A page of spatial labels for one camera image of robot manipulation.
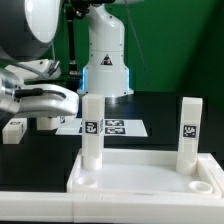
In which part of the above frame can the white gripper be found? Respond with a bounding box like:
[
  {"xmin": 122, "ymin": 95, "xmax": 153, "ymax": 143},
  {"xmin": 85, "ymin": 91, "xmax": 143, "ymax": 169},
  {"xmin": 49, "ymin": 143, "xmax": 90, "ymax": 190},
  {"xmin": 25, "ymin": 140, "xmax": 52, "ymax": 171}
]
[{"xmin": 16, "ymin": 84, "xmax": 79, "ymax": 118}]

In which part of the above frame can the white desk top tray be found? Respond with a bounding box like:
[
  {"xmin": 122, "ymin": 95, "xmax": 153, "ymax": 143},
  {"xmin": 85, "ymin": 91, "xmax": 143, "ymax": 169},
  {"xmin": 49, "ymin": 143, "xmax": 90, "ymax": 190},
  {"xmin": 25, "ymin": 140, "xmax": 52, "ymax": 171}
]
[{"xmin": 67, "ymin": 148, "xmax": 224, "ymax": 198}]

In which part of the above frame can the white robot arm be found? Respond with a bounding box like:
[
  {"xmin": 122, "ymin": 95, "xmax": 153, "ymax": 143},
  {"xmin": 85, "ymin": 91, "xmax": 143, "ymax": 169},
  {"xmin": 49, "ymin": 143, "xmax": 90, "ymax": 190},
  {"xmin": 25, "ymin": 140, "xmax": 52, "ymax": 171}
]
[{"xmin": 0, "ymin": 0, "xmax": 143, "ymax": 117}]

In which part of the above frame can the white marker sheet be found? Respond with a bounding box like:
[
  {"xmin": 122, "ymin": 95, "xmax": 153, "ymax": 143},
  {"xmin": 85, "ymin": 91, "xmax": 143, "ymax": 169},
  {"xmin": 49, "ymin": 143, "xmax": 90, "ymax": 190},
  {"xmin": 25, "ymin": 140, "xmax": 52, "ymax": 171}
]
[{"xmin": 56, "ymin": 118, "xmax": 148, "ymax": 137}]

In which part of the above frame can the white front fence bar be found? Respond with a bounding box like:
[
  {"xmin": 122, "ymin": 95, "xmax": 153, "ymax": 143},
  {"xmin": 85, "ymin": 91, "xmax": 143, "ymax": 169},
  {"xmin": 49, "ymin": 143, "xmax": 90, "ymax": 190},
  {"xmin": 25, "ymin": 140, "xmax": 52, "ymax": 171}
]
[{"xmin": 0, "ymin": 192, "xmax": 224, "ymax": 224}]

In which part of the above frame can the white fence bar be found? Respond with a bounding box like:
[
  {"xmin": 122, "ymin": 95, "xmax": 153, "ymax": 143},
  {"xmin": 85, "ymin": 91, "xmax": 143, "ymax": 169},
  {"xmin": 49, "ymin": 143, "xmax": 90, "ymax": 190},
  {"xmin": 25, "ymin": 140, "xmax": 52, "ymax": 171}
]
[
  {"xmin": 205, "ymin": 154, "xmax": 224, "ymax": 198},
  {"xmin": 0, "ymin": 192, "xmax": 224, "ymax": 224}
]

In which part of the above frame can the white right fence bar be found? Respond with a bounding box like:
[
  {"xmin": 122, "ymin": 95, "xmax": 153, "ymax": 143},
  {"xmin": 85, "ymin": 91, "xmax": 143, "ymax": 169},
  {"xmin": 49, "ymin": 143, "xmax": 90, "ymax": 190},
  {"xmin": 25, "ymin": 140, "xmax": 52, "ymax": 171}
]
[{"xmin": 205, "ymin": 154, "xmax": 224, "ymax": 198}]

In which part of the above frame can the black cable bundle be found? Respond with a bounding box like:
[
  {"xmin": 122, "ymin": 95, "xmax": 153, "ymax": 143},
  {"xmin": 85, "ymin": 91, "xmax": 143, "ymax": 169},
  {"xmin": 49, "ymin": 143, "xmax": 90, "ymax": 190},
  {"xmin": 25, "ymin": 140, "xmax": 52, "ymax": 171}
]
[{"xmin": 59, "ymin": 72, "xmax": 83, "ymax": 83}]

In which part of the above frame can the black camera pole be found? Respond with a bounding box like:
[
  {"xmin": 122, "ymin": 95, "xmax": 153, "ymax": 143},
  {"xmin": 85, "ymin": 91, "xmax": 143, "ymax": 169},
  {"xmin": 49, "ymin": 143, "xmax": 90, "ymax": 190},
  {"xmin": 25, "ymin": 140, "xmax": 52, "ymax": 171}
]
[{"xmin": 62, "ymin": 0, "xmax": 89, "ymax": 77}]

